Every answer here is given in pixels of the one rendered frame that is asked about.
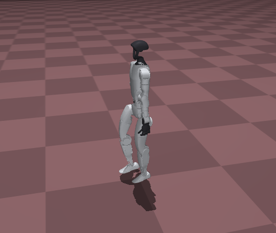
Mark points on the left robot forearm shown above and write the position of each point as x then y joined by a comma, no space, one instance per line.
144,109

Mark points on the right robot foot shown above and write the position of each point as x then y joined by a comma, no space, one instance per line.
129,168

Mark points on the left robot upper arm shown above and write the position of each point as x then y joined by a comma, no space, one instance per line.
144,76

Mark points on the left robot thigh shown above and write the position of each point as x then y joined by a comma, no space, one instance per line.
141,140

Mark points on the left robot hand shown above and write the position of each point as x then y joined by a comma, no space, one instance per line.
145,128

